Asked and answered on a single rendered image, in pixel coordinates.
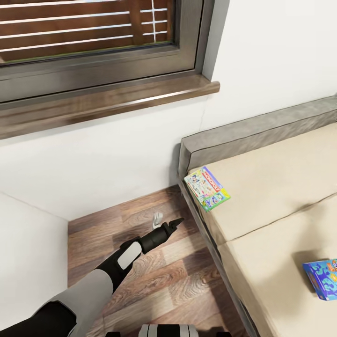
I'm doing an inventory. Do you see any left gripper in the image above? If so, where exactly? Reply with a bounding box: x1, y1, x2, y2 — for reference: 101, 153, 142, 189
148, 218, 184, 248

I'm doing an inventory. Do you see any board game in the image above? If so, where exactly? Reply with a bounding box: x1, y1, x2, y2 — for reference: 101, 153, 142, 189
184, 166, 231, 213
302, 259, 337, 301

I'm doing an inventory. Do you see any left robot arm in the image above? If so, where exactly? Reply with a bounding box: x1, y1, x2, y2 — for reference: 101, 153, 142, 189
0, 212, 184, 337

